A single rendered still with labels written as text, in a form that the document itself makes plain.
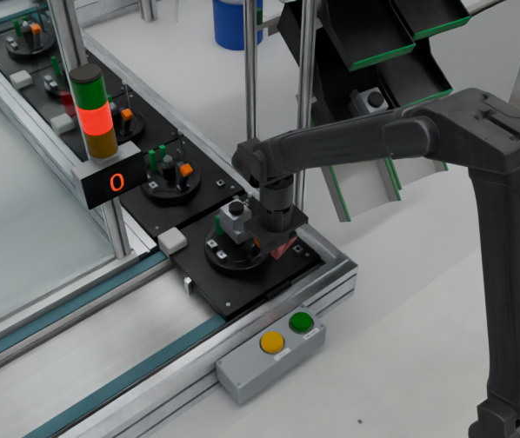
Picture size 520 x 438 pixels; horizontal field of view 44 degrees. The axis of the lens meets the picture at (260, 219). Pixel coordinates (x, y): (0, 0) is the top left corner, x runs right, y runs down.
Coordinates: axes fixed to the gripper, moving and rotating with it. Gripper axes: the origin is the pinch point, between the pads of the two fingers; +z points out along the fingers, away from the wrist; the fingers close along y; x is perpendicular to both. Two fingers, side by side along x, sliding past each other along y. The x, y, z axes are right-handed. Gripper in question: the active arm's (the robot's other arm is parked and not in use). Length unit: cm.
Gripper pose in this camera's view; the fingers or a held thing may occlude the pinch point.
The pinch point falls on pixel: (275, 254)
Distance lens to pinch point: 121.8
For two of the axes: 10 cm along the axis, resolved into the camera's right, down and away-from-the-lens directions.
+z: 0.1, 6.8, 7.3
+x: 6.2, 5.7, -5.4
